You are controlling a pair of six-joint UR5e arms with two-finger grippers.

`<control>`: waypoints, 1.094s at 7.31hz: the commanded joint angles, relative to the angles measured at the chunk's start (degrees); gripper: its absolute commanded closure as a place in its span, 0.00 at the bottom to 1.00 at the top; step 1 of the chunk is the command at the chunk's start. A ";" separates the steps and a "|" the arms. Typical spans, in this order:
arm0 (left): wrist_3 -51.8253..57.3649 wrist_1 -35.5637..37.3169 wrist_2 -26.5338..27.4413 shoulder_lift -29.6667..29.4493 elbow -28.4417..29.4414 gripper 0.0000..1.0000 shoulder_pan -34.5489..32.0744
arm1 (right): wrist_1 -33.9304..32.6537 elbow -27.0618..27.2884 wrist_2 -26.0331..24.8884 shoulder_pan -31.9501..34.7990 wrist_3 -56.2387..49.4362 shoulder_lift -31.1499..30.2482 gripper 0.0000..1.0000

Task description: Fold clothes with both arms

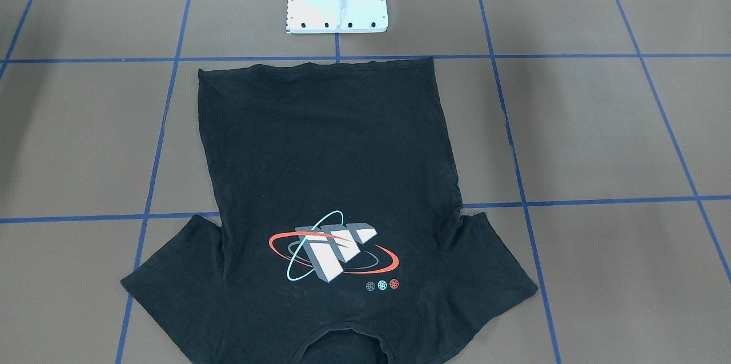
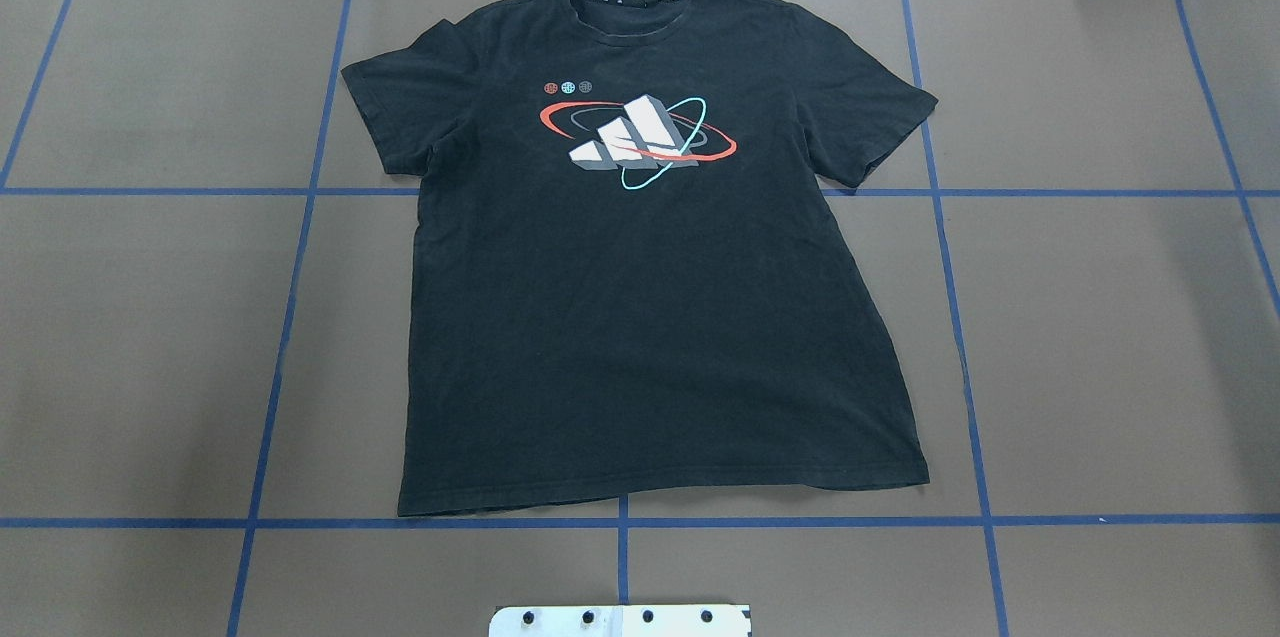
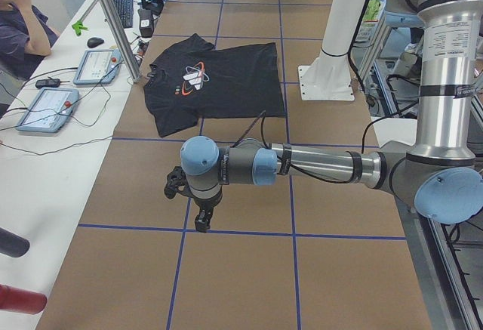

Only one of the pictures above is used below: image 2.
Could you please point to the black graphic t-shirt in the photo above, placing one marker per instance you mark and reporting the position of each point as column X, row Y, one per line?
column 625, row 276

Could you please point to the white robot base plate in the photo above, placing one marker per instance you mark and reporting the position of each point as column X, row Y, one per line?
column 623, row 620

